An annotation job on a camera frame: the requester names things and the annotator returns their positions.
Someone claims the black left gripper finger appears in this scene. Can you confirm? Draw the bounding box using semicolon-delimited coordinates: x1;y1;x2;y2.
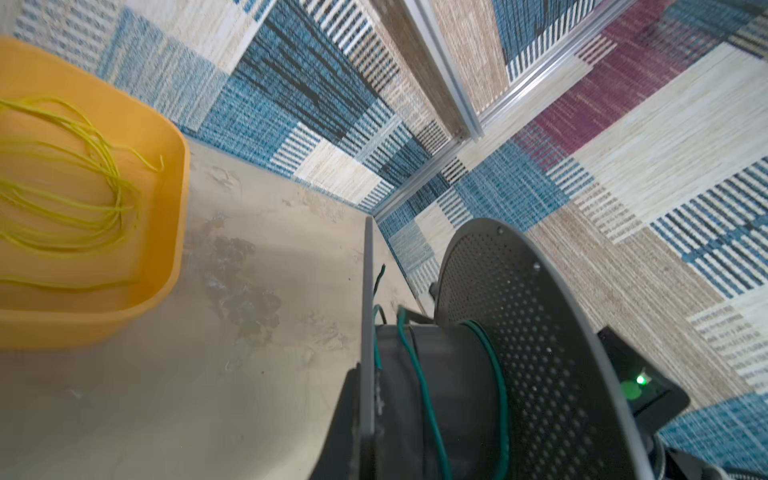
309;366;362;480

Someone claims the green cable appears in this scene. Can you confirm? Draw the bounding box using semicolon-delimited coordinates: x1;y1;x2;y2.
371;263;511;480

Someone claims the yellow plastic bin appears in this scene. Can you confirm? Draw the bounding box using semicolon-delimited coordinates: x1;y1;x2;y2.
1;37;190;350

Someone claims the grey perforated cable spool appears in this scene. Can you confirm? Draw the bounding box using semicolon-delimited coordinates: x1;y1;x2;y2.
358;218;653;479

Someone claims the yellow cable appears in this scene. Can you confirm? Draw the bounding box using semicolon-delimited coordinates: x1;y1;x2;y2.
0;95;166;294

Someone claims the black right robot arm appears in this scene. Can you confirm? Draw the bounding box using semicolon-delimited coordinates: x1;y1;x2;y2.
597;326;767;479

